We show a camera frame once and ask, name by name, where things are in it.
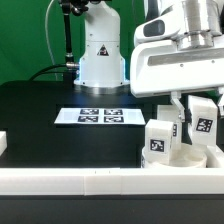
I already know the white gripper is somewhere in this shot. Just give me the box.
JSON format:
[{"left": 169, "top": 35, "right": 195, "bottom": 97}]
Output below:
[{"left": 130, "top": 0, "right": 224, "bottom": 122}]

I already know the white round stool seat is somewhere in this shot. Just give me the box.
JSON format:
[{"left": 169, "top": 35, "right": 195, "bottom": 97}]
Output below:
[{"left": 141, "top": 143, "right": 207, "bottom": 169}]

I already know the white marker sheet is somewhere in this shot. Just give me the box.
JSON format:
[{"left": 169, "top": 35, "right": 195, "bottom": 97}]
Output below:
[{"left": 54, "top": 108, "right": 145, "bottom": 125}]

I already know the white U-shaped obstacle wall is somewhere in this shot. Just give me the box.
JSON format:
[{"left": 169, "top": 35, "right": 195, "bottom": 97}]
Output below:
[{"left": 0, "top": 128, "right": 224, "bottom": 196}]

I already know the white cable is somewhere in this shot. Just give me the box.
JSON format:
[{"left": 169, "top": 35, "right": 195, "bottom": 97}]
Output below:
[{"left": 44, "top": 0, "right": 60, "bottom": 81}]

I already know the black cable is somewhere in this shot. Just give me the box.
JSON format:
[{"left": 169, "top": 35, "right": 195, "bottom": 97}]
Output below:
[{"left": 29, "top": 63, "right": 78, "bottom": 82}]

